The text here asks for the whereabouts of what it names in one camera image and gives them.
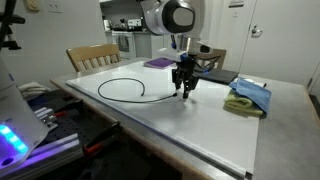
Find white board mat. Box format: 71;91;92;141
65;59;261;179

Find white charger adapter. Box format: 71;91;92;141
175;90;190;103

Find white wall switch plate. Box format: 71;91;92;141
45;0;63;13

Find black closed laptop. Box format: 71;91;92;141
194;67;240;86

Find black clamp red handle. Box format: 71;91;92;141
52;110;68;119

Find white door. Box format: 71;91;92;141
239;0;320;87

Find beige round wall thermostat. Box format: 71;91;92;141
24;0;42;12

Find grey hanging dish towel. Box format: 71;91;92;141
117;34;130;53

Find silver door lever handle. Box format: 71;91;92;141
251;24;264;38

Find aluminium extrusion rails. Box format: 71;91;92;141
0;133;84;179

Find black optical breadboard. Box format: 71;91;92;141
26;89;121;158

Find black clamp orange handle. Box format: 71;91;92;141
82;121;122;155

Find yellow-green folded cloth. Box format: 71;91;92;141
223;89;265;118

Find black charging cable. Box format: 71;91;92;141
97;77;178;104

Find white kitchen stove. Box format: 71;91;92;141
111;30;137;60

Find purple notebook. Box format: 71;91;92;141
143;56;177;70

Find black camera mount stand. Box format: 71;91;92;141
0;12;27;51

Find door sign plate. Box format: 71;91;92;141
228;0;245;8

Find blue folded cloth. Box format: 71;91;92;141
229;78;273;115

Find silver metal bracket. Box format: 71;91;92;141
33;106;59;131

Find white countertop appliance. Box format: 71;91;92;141
127;18;143;29

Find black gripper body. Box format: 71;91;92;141
171;54;199;81

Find white cloth bundle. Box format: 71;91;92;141
18;80;52;100

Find light wooden slat-back chair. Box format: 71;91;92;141
65;43;123;73
196;47;228;70

